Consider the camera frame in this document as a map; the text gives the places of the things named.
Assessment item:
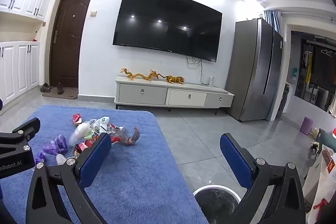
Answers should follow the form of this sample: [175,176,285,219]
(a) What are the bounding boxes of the dark balcony window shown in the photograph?
[294,32,336,117]

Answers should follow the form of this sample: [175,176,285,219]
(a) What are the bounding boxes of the purple bucket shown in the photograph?
[300,116,313,135]

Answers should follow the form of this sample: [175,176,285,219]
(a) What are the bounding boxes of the grey refrigerator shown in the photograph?
[225,17,284,122]

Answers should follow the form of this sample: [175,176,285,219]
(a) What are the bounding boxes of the black television cable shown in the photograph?
[186,55,205,84]

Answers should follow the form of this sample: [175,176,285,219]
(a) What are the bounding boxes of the purple plastic bag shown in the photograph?
[34,135,68,164]

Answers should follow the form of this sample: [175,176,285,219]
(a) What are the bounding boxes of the golden dragon figurine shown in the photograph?
[120,68,144,81]
[142,70,164,82]

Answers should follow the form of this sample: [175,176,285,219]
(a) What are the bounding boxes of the blue fluffy blanket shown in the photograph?
[0,105,209,224]

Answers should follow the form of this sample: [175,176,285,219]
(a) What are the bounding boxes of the red clear wrapper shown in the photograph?
[109,126,141,146]

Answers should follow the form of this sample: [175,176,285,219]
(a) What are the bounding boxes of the blue window curtain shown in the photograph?
[263,10,281,33]

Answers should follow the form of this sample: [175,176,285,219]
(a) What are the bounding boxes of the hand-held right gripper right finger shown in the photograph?
[220,133,306,224]

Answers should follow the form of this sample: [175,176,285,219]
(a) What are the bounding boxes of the white shelf counter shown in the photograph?
[302,145,336,224]

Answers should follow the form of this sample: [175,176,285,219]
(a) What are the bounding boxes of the brown door mat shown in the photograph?
[42,88,78,100]

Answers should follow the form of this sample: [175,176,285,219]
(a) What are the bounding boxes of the translucent white plastic bag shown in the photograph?
[69,122,93,147]

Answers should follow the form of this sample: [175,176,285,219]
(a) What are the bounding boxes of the red white snack wrapper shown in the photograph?
[73,135,99,157]

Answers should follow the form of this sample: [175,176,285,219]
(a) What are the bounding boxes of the black wall television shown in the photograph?
[112,0,223,63]

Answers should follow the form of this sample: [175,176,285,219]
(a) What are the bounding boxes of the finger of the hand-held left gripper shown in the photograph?
[0,117,41,146]

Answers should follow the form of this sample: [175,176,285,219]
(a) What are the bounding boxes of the yellow hanging garment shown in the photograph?
[304,51,314,83]

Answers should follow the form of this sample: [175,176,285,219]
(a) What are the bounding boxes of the teal chair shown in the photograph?
[315,130,336,153]

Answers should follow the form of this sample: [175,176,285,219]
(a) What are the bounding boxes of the white round bin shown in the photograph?
[193,183,241,224]

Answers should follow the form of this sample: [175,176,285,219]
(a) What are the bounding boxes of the white green printed plastic bag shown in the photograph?
[88,116,111,135]

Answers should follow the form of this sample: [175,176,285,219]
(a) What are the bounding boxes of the white television stand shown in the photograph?
[115,76,235,110]

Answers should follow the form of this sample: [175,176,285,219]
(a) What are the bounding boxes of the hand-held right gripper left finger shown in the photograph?
[25,132,112,224]

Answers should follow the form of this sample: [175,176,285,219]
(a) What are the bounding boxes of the white floor cabinets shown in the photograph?
[0,41,40,109]

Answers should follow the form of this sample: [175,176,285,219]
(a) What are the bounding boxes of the brown entrance door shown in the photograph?
[49,0,94,89]

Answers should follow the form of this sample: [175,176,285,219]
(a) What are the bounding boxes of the golden tiger figurine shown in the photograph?
[165,75,185,85]

